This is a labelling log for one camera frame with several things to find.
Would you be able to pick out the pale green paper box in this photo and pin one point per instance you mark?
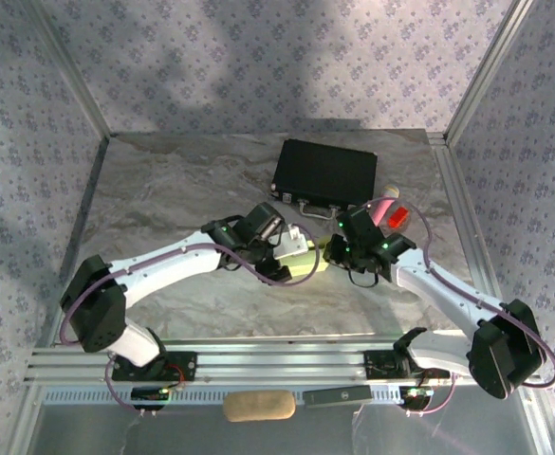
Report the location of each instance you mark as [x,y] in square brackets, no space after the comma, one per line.
[305,265]

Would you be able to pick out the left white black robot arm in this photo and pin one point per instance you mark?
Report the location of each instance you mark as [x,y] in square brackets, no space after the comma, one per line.
[163,270]

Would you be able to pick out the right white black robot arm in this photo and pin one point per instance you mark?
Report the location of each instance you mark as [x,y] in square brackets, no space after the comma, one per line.
[448,289]

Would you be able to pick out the pink foam tube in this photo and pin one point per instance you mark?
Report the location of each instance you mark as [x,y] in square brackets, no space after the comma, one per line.
[382,211]

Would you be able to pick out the small red block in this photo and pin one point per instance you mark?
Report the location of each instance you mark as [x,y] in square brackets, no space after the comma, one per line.
[398,218]

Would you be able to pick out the cream round cap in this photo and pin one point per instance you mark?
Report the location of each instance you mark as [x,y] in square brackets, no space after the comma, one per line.
[391,190]

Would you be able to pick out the black hard case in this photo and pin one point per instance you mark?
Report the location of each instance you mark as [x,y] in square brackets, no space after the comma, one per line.
[324,173]

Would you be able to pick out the black flat rectangular device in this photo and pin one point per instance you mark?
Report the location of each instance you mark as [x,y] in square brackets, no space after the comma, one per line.
[338,397]

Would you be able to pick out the tan oblong sponge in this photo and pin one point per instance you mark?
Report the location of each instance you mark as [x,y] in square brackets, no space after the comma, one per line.
[258,406]

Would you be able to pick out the right small controller board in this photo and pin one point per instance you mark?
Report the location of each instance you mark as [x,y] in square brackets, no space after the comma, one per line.
[415,397]

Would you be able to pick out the small controller board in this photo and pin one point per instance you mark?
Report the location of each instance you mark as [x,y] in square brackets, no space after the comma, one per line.
[149,397]
[415,397]

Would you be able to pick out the left small controller board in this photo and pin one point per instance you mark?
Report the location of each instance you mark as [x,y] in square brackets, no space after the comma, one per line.
[149,397]

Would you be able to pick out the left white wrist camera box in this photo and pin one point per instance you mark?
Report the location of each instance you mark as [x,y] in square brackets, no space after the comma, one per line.
[291,244]

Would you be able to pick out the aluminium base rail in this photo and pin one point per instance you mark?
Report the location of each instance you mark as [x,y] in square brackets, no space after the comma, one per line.
[282,360]

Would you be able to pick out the right aluminium side rail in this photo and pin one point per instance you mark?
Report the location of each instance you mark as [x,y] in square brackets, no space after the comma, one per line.
[453,189]

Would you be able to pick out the aluminium side rail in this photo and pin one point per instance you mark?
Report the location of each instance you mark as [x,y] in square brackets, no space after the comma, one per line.
[453,189]
[87,199]

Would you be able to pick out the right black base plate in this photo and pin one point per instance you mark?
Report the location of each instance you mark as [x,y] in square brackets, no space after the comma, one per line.
[379,367]

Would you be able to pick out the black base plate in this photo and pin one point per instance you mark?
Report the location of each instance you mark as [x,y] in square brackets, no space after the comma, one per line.
[182,367]
[379,367]

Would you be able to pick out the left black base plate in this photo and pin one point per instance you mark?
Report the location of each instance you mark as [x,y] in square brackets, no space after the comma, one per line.
[182,367]

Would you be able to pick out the left aluminium side rail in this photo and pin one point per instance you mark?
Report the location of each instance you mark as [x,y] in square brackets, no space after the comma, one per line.
[87,199]

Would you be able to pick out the right aluminium frame post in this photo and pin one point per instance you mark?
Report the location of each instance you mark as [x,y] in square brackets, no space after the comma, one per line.
[486,71]

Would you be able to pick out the aluminium frame post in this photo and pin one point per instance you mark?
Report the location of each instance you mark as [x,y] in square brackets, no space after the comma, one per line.
[70,71]
[486,71]

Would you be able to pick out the left aluminium frame post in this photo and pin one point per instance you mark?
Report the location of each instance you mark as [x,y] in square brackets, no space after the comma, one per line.
[70,71]

